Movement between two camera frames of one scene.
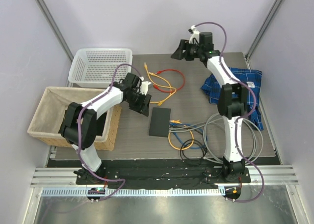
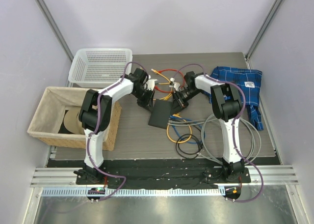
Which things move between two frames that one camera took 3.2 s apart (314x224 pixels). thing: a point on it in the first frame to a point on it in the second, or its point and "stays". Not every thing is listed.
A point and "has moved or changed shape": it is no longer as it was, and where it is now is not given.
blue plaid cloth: [250, 78] stays
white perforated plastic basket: [95, 67] stays
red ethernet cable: [157, 87] stays
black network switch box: [160, 122] has moved or changed shape
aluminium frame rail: [61, 178] stays
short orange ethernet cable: [178, 121] has moved or changed shape
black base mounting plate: [160, 173] stays
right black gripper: [177, 55] to [178, 102]
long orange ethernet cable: [153, 74] to [160, 73]
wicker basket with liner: [48, 118] stays
